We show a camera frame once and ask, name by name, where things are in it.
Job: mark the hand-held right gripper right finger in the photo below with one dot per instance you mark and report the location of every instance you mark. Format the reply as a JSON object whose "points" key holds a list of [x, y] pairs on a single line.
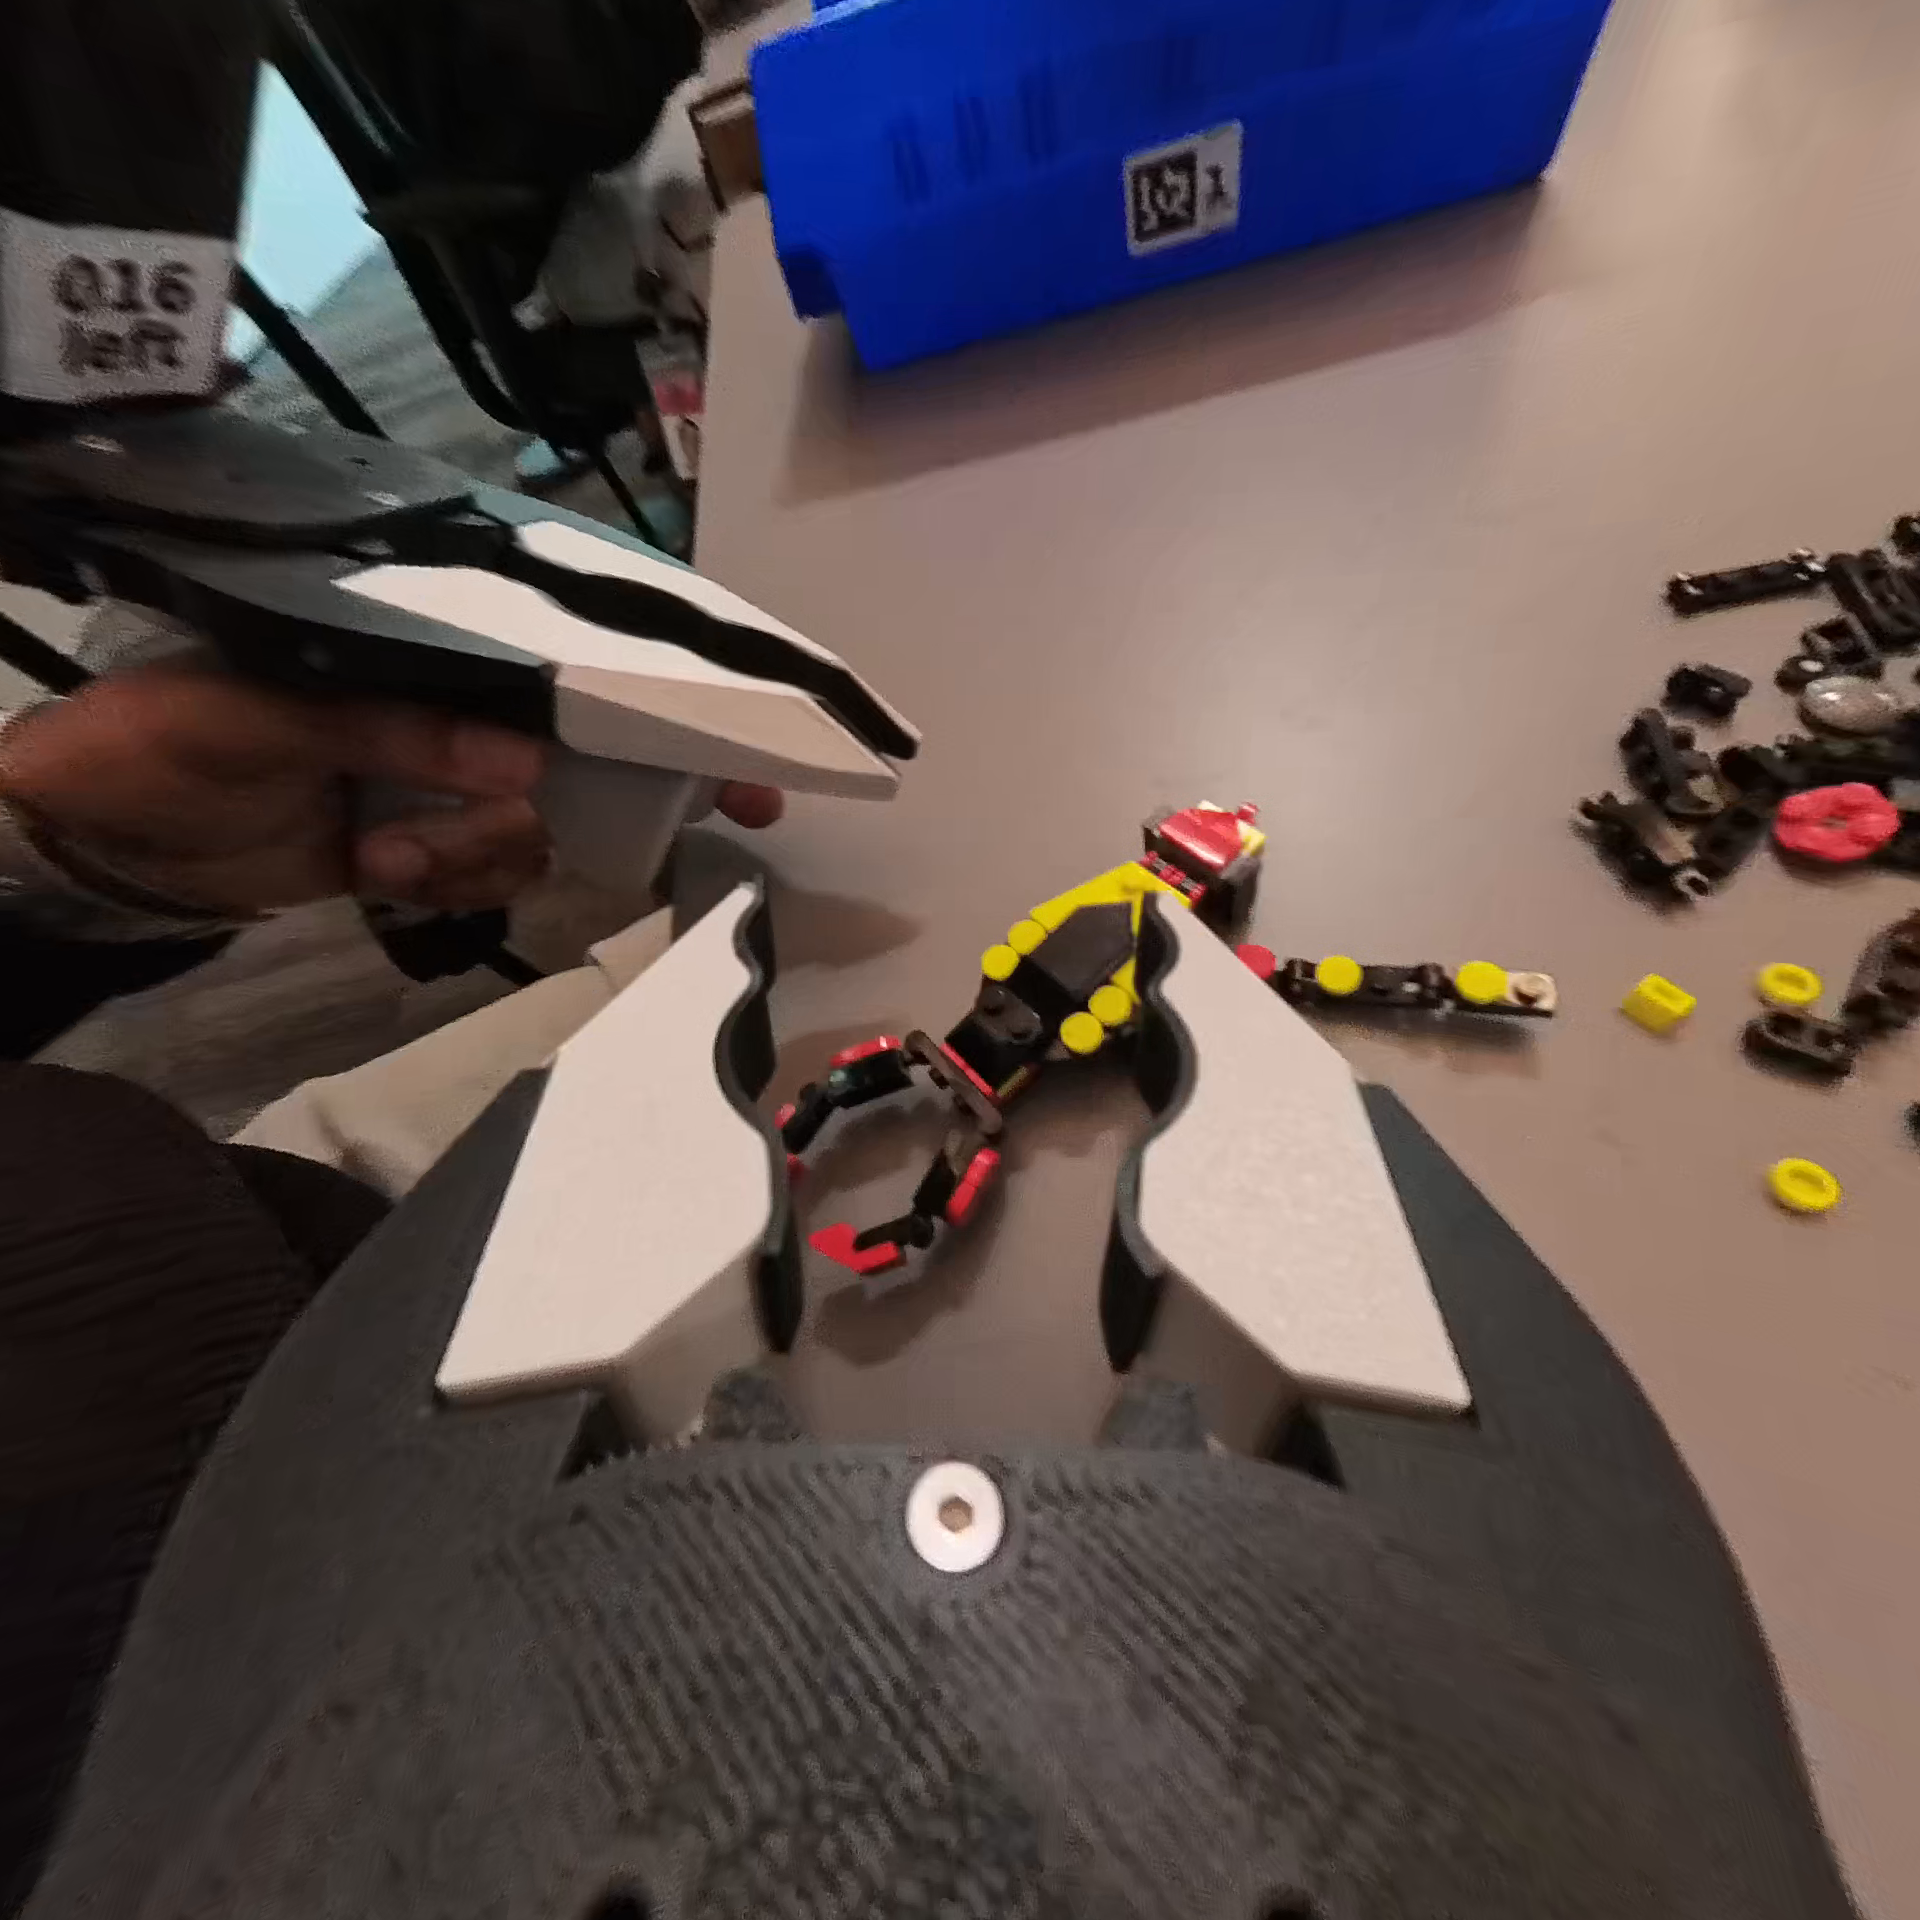
{"points": [[1291, 1202]]}

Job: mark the person's left hand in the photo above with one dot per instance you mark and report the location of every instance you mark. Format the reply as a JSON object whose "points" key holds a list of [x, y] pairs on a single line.
{"points": [[196, 780]]}

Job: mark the black knitted sweater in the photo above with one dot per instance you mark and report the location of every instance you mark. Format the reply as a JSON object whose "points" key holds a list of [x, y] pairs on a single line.
{"points": [[119, 1424]]}

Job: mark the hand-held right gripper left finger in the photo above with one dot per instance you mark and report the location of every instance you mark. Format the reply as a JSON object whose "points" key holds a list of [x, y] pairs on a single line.
{"points": [[630, 1184]]}

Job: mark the black chair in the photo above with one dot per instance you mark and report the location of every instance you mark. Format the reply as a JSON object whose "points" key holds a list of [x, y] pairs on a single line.
{"points": [[452, 150]]}

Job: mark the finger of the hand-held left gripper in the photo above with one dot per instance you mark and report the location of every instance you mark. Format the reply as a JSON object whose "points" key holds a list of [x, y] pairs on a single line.
{"points": [[662, 580], [675, 715]]}

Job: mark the black yellow red lego model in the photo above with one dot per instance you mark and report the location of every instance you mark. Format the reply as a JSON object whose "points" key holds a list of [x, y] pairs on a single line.
{"points": [[1072, 960]]}

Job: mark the beige trousers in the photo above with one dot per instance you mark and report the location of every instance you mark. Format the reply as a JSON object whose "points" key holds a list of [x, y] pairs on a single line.
{"points": [[452, 1050]]}

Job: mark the pile of lego pieces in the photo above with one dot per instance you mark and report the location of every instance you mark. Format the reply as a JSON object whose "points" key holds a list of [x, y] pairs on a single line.
{"points": [[1682, 780]]}

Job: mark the blue plastic bin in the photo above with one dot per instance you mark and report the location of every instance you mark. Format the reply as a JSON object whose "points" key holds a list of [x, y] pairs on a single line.
{"points": [[975, 224]]}

